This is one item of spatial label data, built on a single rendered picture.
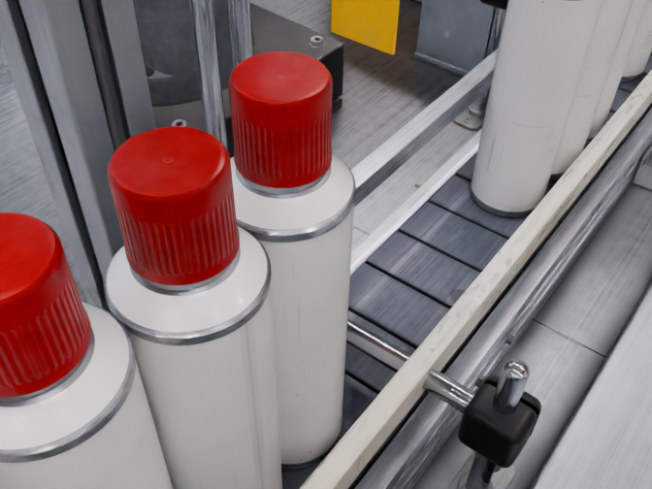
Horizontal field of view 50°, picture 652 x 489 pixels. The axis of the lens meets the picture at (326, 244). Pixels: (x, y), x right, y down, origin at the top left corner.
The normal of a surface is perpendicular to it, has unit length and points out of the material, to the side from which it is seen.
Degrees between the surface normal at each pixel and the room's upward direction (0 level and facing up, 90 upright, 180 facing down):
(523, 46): 90
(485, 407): 0
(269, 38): 3
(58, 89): 90
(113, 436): 90
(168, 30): 74
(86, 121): 90
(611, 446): 0
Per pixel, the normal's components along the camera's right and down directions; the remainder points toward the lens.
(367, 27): -0.61, 0.55
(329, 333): 0.66, 0.53
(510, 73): -0.83, 0.38
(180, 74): 0.28, 0.45
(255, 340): 0.83, 0.40
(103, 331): 0.61, -0.73
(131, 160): 0.05, -0.72
